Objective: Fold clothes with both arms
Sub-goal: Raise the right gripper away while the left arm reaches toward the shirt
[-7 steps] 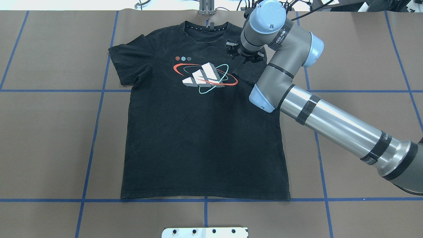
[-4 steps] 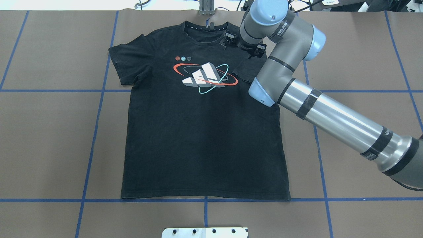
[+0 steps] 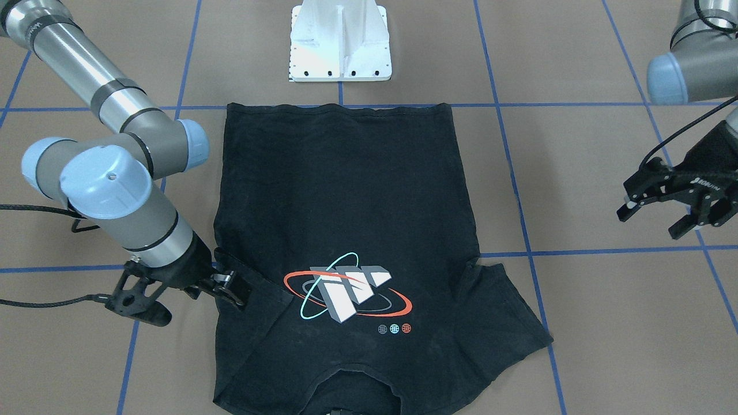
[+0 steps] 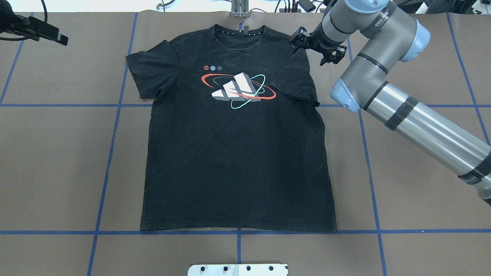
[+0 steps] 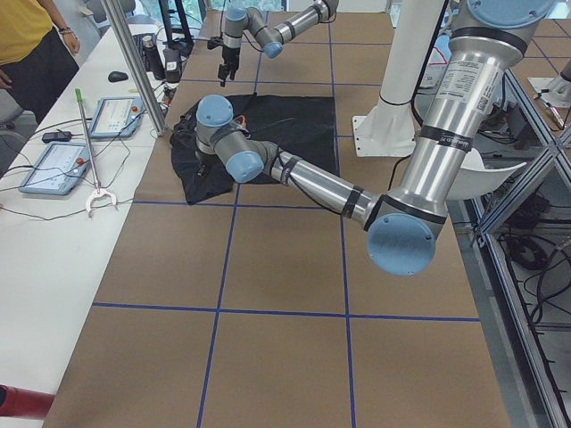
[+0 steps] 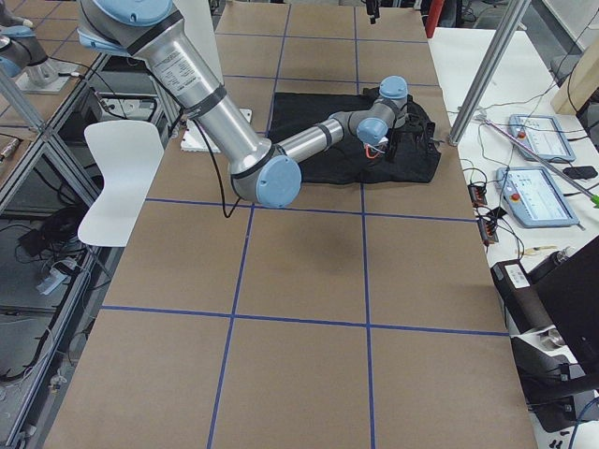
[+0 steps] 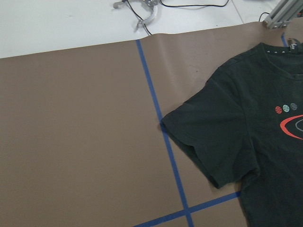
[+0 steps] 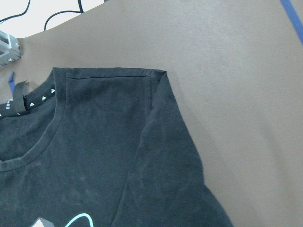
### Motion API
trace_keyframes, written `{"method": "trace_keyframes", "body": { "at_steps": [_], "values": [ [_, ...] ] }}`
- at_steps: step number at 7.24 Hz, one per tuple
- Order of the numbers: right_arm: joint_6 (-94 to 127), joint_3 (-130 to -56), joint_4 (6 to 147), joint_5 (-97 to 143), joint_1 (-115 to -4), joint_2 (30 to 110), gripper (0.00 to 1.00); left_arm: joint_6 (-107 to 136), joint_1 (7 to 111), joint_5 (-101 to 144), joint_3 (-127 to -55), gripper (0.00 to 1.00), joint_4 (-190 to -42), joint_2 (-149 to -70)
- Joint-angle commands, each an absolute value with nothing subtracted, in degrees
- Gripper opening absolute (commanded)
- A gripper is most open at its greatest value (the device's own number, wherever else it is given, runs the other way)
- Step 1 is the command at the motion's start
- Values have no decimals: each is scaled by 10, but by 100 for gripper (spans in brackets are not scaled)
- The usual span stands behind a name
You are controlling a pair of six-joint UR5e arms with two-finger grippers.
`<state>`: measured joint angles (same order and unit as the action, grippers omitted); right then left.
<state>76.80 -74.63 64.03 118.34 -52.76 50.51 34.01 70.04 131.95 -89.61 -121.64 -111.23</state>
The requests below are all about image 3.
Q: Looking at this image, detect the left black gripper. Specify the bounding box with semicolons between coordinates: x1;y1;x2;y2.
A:
616;120;737;240

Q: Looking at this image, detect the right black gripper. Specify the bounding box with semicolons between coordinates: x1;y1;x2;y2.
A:
105;234;251;327

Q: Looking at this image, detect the black graphic t-shirt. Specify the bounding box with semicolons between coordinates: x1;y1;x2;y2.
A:
213;103;552;414

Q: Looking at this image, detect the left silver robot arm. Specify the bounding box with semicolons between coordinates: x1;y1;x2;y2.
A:
617;1;737;240

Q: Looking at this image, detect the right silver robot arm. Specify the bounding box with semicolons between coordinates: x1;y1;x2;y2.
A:
2;1;251;327

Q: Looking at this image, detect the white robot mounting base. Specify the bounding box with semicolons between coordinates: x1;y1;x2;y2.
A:
288;1;393;82

